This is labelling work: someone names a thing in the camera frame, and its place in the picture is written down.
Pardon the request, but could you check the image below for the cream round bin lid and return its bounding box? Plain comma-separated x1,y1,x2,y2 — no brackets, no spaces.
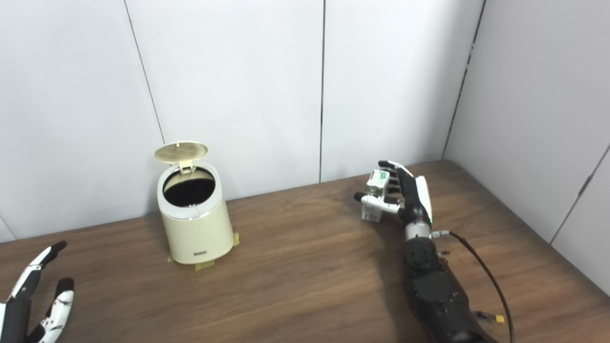
154,141,209,174

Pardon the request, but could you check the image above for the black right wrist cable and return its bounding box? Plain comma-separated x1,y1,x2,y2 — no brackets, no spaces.
431,230,515,343

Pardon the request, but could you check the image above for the cream-colored bin body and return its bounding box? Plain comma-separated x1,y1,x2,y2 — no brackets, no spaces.
157,162,235,265

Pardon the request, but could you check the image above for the white green milk carton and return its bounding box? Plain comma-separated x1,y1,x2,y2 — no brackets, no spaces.
361,169,390,222

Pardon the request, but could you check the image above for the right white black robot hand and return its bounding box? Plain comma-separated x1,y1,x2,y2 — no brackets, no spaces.
354,160,434,227

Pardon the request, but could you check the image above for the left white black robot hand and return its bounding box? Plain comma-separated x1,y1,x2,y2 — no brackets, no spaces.
0,241,75,343

